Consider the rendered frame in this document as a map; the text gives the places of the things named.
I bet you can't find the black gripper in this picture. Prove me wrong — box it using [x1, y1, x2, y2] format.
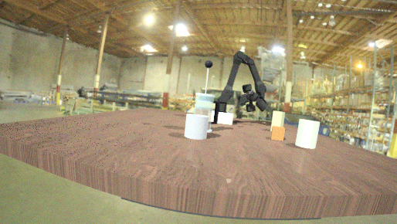
[243, 84, 256, 112]

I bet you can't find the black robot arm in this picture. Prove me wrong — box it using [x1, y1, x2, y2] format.
[218, 51, 268, 113]

